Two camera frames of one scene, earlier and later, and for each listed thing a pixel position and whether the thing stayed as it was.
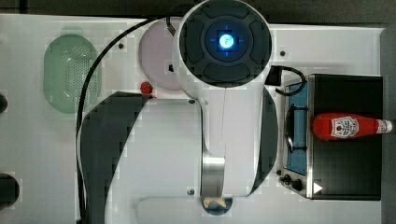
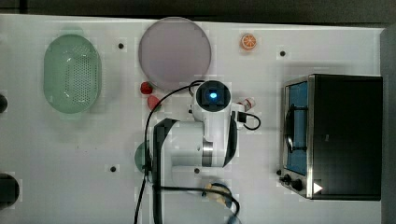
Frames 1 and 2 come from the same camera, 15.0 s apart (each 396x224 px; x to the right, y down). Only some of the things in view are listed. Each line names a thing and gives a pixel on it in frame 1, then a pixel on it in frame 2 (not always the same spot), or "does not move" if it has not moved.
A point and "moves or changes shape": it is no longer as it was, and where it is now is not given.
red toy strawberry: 146,88 does not move
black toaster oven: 317,169 does not move
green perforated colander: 68,59 does not move
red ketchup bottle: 343,126 moves or changes shape
